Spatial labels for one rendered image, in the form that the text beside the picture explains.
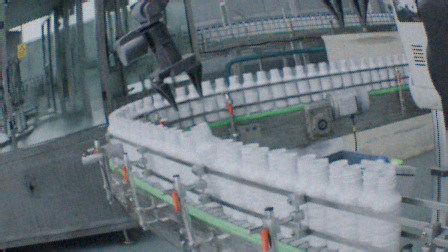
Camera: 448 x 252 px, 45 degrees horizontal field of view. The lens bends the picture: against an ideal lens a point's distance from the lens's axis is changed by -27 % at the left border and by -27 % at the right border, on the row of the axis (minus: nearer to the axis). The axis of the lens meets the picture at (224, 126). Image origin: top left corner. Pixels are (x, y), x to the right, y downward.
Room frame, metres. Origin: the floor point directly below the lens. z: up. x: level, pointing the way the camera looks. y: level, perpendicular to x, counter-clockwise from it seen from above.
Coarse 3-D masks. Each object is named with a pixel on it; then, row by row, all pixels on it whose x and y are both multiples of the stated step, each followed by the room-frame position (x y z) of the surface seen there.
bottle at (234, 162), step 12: (228, 144) 1.49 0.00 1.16; (240, 144) 1.47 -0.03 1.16; (228, 156) 1.47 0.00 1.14; (240, 156) 1.46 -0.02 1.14; (228, 168) 1.46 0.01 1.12; (228, 180) 1.46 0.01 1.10; (228, 192) 1.47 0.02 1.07; (240, 192) 1.45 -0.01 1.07; (240, 204) 1.45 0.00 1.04; (240, 216) 1.45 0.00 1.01
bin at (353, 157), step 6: (342, 150) 2.19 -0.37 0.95; (348, 150) 2.16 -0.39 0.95; (324, 156) 2.16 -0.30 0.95; (330, 156) 2.17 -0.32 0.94; (336, 156) 2.18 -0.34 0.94; (342, 156) 2.19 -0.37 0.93; (348, 156) 2.15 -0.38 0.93; (354, 156) 2.11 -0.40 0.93; (360, 156) 2.07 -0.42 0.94; (366, 156) 2.03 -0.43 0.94; (372, 156) 2.00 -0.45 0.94; (378, 156) 1.96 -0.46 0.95; (384, 156) 1.93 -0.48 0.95; (330, 162) 2.17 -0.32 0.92; (348, 162) 2.16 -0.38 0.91; (354, 162) 2.12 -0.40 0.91; (360, 162) 2.08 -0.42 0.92
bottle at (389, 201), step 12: (384, 180) 0.91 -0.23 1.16; (384, 192) 0.91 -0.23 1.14; (396, 192) 0.92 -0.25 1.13; (384, 204) 0.91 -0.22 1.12; (396, 204) 0.90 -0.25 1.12; (372, 228) 0.93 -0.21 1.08; (384, 228) 0.90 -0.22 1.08; (396, 228) 0.90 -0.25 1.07; (372, 240) 0.93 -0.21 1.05; (384, 240) 0.90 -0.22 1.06; (396, 240) 0.90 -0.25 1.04
